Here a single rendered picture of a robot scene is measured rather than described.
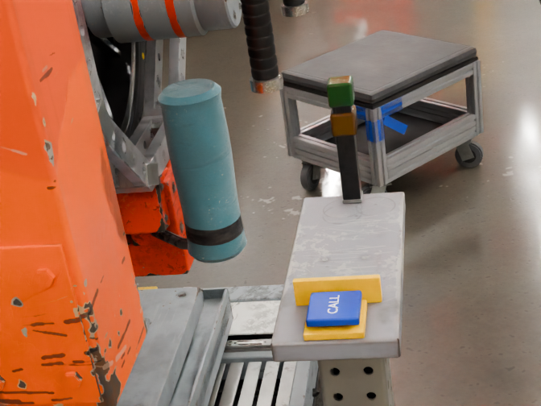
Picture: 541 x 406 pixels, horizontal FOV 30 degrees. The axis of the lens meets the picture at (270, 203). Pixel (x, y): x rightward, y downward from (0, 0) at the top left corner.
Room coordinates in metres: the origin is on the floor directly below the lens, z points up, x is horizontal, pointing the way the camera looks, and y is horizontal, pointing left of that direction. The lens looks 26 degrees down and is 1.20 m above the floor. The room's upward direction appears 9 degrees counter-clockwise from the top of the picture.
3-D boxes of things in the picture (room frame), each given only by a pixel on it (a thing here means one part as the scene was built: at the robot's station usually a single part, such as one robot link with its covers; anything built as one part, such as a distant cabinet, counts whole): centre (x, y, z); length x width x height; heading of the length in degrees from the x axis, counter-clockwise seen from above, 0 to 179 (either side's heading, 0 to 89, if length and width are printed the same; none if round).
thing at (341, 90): (1.50, -0.14, 0.64); 0.04 x 0.04 x 0.04; 78
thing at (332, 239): (1.31, -0.10, 0.44); 0.43 x 0.17 x 0.03; 168
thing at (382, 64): (2.50, -0.34, 0.17); 0.43 x 0.36 x 0.34; 126
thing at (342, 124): (1.50, -0.14, 0.59); 0.04 x 0.04 x 0.04; 78
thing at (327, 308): (1.14, -0.06, 0.47); 0.07 x 0.07 x 0.02; 78
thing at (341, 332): (1.14, -0.06, 0.46); 0.08 x 0.08 x 0.01; 78
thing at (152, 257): (1.49, 0.21, 0.48); 0.16 x 0.12 x 0.17; 78
